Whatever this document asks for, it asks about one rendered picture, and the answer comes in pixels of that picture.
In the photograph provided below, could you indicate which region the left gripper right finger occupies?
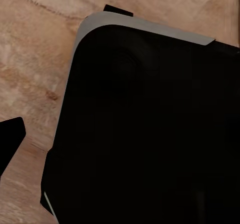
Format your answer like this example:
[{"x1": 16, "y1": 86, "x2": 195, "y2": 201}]
[{"x1": 224, "y1": 116, "x2": 240, "y2": 157}]

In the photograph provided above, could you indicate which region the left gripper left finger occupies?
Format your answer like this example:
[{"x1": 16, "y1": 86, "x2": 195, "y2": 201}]
[{"x1": 0, "y1": 117, "x2": 26, "y2": 177}]

